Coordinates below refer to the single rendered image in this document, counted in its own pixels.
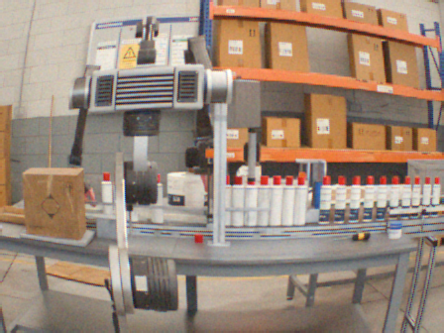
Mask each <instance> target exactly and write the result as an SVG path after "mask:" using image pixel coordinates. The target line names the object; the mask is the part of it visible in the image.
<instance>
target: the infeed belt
mask: <svg viewBox="0 0 444 333"><path fill-rule="evenodd" d="M151 222H152V221H146V220H143V221H142V220H138V222H136V223H132V224H149V225H156V226H173V227H207V223H186V224H185V223H169V222H164V223H163V224H152V223H151ZM348 222H349V221H344V223H343V224H338V225H349V224H354V225H359V224H370V223H381V222H378V221H376V220H372V222H362V221H359V222H358V223H348ZM194 224H195V225H194ZM309 226H310V227H323V226H337V225H336V224H334V222H329V224H326V225H319V224H318V223H305V224H304V226H295V225H294V226H291V227H284V226H281V224H280V226H271V227H270V226H268V227H258V226H256V227H245V226H242V227H233V226H225V228H260V229H269V228H292V227H309Z"/></svg>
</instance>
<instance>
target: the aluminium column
mask: <svg viewBox="0 0 444 333"><path fill-rule="evenodd" d="M215 115H223V122H215V146H214V218H213V245H225V197H226V131H227V128H226V122H224V116H226V115H227V104H219V103H215Z"/></svg>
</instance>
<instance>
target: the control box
mask: <svg viewBox="0 0 444 333"><path fill-rule="evenodd" d="M260 125H261V105H260V82H259V81H252V80H232V98H231V102H230V104H227V115H226V128H252V127H260Z"/></svg>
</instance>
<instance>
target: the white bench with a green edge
mask: <svg viewBox="0 0 444 333"><path fill-rule="evenodd" d="M398 185H399V191H400V193H399V194H398V206H400V207H401V206H402V196H403V187H404V184H398ZM443 196H444V194H442V195H440V197H439V205H443ZM389 199H390V193H387V201H386V213H388V207H389ZM374 205H378V194H377V193H374ZM439 266H444V261H440V262H435V267H439ZM392 276H394V270H393V271H390V272H385V273H379V274H372V275H366V278H365V280H369V279H375V278H386V277H392ZM317 277H318V274H312V275H309V278H308V283H302V282H301V281H300V280H298V278H297V277H296V275H292V276H288V284H287V292H286V296H289V298H287V299H286V300H288V299H289V300H291V299H292V298H291V297H292V296H293V295H294V294H295V287H297V288H298V290H299V291H301V293H302V294H303V295H304V296H305V297H306V301H305V306H304V307H313V302H314V295H315V291H316V288H317V287H324V286H332V285H340V284H347V283H354V282H355V278H356V277H346V278H338V279H336V280H328V281H321V282H317Z"/></svg>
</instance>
